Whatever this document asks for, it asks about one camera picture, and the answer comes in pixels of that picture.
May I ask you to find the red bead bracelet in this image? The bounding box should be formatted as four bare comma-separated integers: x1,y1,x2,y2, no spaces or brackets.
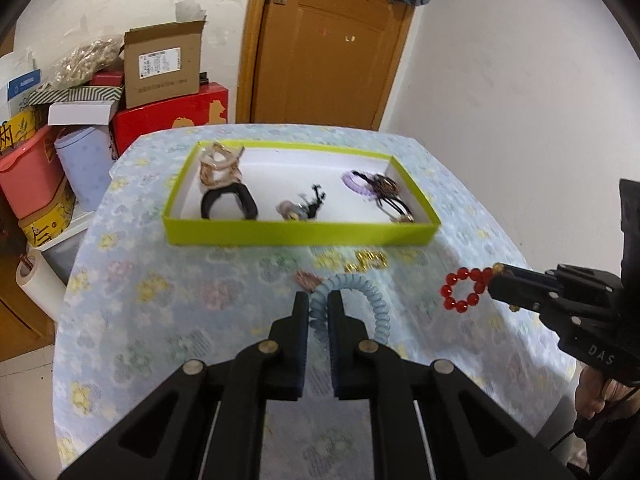
439,262,504,314

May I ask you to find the blue spiral hair tie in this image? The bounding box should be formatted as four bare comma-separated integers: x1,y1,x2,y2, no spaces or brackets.
308,272,393,346

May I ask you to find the pink rhinestone hair clip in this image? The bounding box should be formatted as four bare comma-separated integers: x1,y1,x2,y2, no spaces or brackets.
294,270,323,292

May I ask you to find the gold chain bracelet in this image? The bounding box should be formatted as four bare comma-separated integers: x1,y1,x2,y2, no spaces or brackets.
344,249,391,274

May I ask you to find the black elastic hair tie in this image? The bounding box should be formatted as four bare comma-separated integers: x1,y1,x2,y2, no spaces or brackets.
374,194,417,224

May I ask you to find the black wristband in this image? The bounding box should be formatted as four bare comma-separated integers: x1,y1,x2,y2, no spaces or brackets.
201,183,258,220

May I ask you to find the purple spiral hair tie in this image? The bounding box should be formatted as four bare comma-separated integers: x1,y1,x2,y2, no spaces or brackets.
342,169,381,200

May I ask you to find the beige hair claw clip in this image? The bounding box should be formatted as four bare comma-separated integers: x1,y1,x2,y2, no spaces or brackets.
200,142,245,190

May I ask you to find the person's right hand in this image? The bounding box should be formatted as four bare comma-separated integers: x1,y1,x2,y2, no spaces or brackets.
575,365,639,420

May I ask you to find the floral blue tablecloth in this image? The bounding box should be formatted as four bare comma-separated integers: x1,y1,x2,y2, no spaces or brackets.
53,125,577,465

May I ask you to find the lime green tray box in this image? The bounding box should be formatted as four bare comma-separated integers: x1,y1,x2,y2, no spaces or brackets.
163,140,440,246

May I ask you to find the white storage drawer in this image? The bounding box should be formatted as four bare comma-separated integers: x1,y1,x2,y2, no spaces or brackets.
38,207,94,285

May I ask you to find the red gift box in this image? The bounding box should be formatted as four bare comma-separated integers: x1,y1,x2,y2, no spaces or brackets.
112,82,229,155

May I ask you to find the white paper roll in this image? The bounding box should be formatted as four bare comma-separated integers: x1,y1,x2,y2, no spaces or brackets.
15,250,66,323

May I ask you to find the yellow printed box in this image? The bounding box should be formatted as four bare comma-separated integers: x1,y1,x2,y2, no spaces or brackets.
18,177,76,247

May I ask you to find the light blue cylindrical container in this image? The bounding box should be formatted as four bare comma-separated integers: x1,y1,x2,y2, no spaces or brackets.
54,126,116,211

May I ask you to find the wooden door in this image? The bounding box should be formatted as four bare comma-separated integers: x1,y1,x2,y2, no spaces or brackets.
235,0,414,130

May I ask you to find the brown cardboard box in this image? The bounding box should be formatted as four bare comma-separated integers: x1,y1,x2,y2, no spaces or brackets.
124,20,206,110

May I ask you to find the pink plastic bin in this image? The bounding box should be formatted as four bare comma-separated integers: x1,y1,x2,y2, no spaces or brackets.
1,126,64,220

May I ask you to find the white flat box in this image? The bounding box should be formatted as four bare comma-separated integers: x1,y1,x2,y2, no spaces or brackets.
48,101,118,126

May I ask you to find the striped green white box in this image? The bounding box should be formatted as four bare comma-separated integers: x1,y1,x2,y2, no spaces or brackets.
26,86,124,106

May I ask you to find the small red box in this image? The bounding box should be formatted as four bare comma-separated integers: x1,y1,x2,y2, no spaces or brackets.
89,70,124,87

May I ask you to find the yellow patterned carton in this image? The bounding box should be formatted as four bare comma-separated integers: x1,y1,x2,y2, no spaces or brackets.
0,106,47,153

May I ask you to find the bag of beige items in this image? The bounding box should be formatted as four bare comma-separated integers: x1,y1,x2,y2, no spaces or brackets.
46,35,124,90

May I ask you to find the white blue carton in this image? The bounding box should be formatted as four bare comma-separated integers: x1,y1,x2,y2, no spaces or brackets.
0,50,41,122

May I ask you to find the black cable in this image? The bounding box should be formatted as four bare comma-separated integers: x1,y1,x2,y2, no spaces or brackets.
546,383,640,453

